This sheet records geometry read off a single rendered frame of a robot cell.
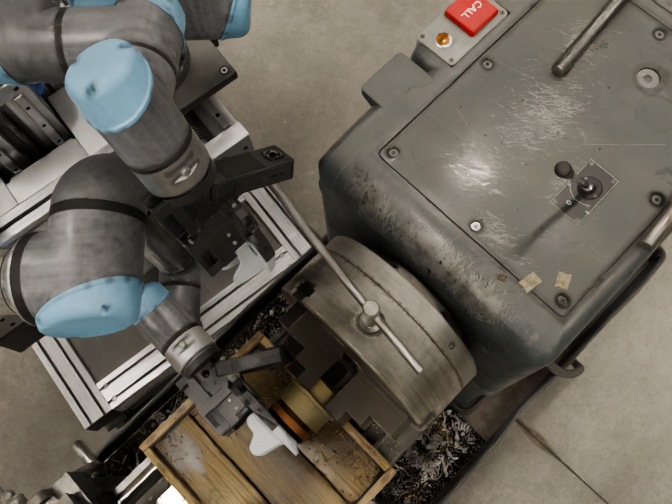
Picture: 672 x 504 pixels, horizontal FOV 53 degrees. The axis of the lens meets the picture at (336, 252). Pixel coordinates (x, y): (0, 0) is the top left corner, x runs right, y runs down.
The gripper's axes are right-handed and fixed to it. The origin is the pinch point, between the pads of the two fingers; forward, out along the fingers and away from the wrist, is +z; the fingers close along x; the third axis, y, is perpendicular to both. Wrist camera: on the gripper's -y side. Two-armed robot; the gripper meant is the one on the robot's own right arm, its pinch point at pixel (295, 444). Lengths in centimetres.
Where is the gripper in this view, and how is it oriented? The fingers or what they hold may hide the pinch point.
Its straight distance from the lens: 108.7
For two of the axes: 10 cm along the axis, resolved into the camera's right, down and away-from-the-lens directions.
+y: -7.2, 6.7, -1.8
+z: 7.0, 6.8, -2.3
